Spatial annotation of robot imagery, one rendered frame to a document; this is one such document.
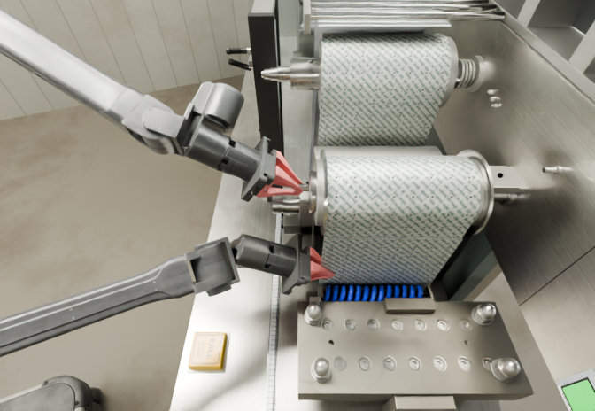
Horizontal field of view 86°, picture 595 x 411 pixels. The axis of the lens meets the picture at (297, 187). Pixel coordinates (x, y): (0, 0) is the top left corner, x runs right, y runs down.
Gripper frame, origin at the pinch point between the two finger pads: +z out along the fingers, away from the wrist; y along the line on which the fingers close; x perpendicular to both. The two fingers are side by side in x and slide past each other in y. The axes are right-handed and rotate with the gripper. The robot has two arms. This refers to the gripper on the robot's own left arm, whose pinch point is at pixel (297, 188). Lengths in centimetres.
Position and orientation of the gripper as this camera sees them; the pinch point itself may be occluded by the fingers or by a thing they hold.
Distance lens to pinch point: 57.0
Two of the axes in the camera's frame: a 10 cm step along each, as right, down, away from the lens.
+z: 8.2, 3.8, 4.2
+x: 5.7, -5.6, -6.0
